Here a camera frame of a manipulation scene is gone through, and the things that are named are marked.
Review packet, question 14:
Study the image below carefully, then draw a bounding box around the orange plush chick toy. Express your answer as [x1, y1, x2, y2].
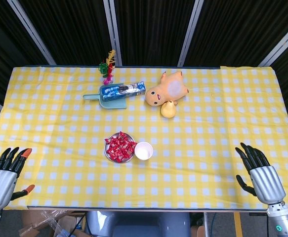
[145, 71, 189, 107]

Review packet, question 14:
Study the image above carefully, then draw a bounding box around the silver metal plate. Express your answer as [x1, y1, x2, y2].
[104, 132, 137, 163]

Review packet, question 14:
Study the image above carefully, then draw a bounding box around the yellow white checkered tablecloth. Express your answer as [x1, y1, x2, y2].
[0, 65, 288, 210]

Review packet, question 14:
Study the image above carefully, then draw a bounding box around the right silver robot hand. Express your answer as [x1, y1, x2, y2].
[235, 142, 287, 204]

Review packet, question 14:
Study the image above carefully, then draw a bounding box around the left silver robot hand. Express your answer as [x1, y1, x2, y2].
[0, 147, 36, 211]

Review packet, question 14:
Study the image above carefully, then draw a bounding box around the blue cookie package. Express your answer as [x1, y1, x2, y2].
[101, 81, 146, 102]

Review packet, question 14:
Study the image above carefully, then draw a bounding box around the white paper cup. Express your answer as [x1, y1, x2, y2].
[134, 141, 154, 160]

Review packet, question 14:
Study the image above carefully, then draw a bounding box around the yellow pear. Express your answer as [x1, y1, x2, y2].
[160, 100, 178, 118]

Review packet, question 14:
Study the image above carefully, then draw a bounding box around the white metal table leg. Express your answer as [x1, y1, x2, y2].
[204, 211, 212, 237]

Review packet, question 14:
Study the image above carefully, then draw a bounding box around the teal plastic scoop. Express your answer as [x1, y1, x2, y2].
[82, 85, 127, 110]

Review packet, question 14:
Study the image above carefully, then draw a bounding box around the grey robot torso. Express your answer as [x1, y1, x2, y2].
[85, 211, 191, 237]

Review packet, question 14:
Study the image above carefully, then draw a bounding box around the brown cardboard box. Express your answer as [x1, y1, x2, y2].
[19, 211, 85, 237]

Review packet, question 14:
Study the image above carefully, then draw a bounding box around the colourful feather shuttlecock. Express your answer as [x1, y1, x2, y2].
[98, 49, 117, 85]

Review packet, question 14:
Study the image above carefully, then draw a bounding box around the red candy heap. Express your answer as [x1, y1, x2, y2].
[105, 132, 137, 163]

